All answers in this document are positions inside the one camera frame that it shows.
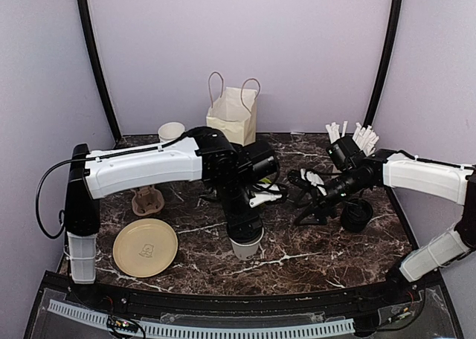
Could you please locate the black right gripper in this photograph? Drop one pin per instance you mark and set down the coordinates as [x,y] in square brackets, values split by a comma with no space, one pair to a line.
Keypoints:
[314,207]

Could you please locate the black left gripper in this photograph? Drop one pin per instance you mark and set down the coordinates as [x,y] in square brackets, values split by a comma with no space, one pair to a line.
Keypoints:
[241,224]

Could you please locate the white paper coffee cup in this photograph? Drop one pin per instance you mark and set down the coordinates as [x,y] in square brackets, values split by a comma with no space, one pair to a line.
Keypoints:
[245,251]

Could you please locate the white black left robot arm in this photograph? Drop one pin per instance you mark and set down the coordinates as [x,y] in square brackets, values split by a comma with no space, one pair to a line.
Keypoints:
[202,154]

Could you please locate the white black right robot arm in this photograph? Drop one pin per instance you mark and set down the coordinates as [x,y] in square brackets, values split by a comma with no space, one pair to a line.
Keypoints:
[401,172]

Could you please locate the stack of black cup lids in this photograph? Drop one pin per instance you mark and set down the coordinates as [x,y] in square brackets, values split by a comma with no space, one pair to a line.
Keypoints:
[356,214]

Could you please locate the bundle of wrapped white straws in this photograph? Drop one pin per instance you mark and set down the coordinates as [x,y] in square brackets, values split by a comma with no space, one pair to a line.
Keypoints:
[365,137]

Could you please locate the brown cardboard cup carrier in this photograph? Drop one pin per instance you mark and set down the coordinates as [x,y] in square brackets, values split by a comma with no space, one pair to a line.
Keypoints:
[147,201]

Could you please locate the beige round plate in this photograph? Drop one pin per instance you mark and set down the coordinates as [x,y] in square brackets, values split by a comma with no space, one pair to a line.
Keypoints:
[145,248]

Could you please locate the stack of white paper cups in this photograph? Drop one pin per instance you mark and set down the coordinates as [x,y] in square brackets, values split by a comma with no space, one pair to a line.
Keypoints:
[170,131]

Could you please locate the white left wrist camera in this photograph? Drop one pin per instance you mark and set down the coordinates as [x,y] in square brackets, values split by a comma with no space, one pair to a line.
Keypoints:
[274,194]

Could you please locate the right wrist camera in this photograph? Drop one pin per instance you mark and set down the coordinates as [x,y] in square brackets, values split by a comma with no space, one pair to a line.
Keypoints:
[307,181]

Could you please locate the cream paper bag with handles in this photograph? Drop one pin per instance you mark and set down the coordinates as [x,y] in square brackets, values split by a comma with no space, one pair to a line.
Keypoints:
[234,111]

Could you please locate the black front table rail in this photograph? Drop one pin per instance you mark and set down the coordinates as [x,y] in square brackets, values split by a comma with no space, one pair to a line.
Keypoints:
[123,300]

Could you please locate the white slotted cable duct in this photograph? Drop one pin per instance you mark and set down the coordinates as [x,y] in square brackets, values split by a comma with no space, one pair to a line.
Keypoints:
[189,326]

